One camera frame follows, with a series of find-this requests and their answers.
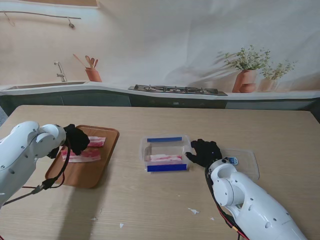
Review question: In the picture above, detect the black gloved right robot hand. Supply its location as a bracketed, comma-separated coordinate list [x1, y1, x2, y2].
[184, 138, 223, 168]

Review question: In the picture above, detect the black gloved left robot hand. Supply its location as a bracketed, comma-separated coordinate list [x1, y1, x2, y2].
[62, 123, 91, 156]

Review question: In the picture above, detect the raw pink bacon slice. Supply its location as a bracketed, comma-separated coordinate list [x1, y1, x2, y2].
[87, 136, 107, 147]
[60, 146, 103, 163]

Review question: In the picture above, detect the clear lid with blue label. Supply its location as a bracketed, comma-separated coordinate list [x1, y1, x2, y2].
[221, 147, 260, 180]

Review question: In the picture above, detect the raw bacon slices stack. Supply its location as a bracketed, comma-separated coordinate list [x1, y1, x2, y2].
[149, 154, 183, 162]

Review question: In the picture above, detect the clear plastic container blue tape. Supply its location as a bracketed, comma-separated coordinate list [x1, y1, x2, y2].
[139, 134, 192, 173]

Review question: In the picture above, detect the brown wooden tray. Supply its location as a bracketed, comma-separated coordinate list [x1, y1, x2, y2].
[44, 124, 120, 189]

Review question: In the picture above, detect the printed kitchen backdrop cloth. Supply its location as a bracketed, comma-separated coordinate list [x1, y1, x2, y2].
[0, 0, 320, 112]

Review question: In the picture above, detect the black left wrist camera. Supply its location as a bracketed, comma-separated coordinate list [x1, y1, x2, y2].
[46, 146, 61, 160]

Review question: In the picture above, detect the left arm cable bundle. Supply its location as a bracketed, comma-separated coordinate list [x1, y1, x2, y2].
[0, 137, 72, 208]

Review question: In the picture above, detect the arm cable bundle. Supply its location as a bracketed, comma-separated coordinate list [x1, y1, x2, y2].
[204, 166, 248, 240]
[0, 137, 72, 208]

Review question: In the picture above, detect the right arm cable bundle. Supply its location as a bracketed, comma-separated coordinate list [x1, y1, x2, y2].
[204, 166, 248, 240]

